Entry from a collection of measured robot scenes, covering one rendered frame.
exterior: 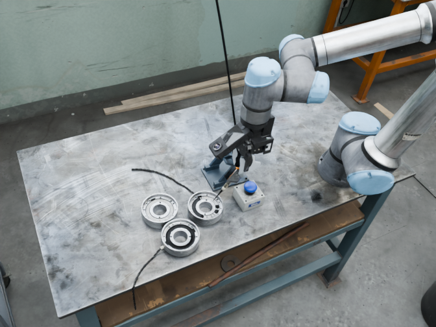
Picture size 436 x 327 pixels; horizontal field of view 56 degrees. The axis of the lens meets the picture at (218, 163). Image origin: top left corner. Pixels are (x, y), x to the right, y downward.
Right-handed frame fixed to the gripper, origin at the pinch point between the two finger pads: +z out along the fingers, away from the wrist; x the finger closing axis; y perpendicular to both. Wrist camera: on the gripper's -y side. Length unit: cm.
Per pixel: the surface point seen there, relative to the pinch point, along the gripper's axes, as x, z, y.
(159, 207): 4.1, 11.6, -22.3
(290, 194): -4.8, 13.2, 18.2
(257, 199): -5.4, 8.9, 5.2
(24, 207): 86, 93, -70
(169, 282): -6.8, 38.1, -23.3
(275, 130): 23.4, 13.1, 28.7
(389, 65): 103, 66, 177
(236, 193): -0.5, 9.5, 0.5
